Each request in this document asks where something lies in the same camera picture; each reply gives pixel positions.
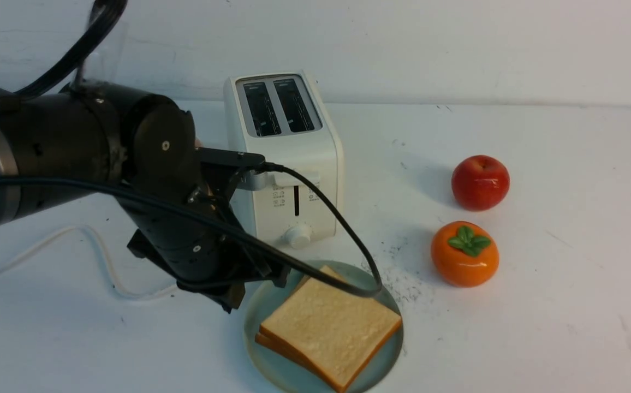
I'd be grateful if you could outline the pale green plate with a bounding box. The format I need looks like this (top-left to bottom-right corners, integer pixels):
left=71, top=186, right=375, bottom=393
left=243, top=270, right=404, bottom=392

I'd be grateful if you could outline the red apple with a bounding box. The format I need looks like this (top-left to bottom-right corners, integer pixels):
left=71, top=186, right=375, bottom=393
left=451, top=154, right=510, bottom=211

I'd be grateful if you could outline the white toaster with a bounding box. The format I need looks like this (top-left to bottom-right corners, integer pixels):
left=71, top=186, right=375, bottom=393
left=224, top=70, right=344, bottom=249

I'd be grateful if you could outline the orange persimmon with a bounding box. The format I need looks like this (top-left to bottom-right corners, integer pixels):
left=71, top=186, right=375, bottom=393
left=430, top=221, right=500, bottom=288

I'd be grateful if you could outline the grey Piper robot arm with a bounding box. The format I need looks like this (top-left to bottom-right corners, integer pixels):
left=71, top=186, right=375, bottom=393
left=0, top=84, right=290, bottom=312

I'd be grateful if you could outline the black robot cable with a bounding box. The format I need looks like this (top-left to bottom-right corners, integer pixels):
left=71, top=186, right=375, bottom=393
left=0, top=0, right=384, bottom=299

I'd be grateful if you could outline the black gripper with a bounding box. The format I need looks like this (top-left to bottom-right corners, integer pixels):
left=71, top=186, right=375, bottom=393
left=122, top=148, right=290, bottom=312

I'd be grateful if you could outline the toast slice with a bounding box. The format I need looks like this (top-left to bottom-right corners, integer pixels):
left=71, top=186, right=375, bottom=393
left=259, top=277, right=403, bottom=392
left=254, top=276, right=322, bottom=377

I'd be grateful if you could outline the white toaster power cord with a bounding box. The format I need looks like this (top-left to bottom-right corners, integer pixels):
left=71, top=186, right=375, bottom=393
left=0, top=225, right=180, bottom=301

